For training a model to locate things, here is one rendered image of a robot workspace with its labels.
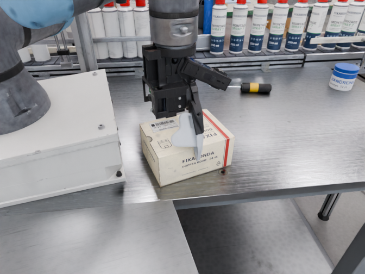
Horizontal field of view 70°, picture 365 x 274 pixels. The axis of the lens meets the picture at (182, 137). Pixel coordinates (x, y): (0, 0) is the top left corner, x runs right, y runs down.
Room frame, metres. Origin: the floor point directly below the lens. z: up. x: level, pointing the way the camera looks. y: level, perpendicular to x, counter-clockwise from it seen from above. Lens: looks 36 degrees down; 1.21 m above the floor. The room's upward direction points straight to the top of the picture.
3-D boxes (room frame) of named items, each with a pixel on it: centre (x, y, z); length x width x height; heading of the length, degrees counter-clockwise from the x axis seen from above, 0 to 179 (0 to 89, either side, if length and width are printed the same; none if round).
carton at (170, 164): (0.44, -0.01, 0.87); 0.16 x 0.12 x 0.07; 114
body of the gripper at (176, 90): (0.43, 0.02, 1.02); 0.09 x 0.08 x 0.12; 114
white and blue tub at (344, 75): (0.81, -0.53, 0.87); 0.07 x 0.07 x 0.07
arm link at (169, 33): (0.43, 0.01, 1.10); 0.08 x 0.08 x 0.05
